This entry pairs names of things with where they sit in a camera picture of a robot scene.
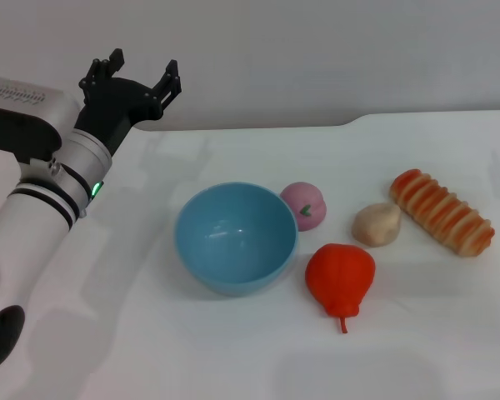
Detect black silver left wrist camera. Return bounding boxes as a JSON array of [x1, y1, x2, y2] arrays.
[[0, 74, 81, 168]]

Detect red toy pear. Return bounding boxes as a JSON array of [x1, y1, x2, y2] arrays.
[[304, 243, 377, 335]]

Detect blue plastic bowl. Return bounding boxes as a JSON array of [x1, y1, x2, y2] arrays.
[[173, 181, 298, 298]]

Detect beige egg yolk pastry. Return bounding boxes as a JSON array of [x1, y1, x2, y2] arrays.
[[351, 202, 403, 248]]

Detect pink peach bun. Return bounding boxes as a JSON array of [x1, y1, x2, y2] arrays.
[[279, 181, 328, 233]]

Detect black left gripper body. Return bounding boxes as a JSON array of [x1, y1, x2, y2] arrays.
[[72, 70, 164, 156]]

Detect orange striped long bread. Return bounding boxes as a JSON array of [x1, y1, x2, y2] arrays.
[[388, 168, 495, 258]]

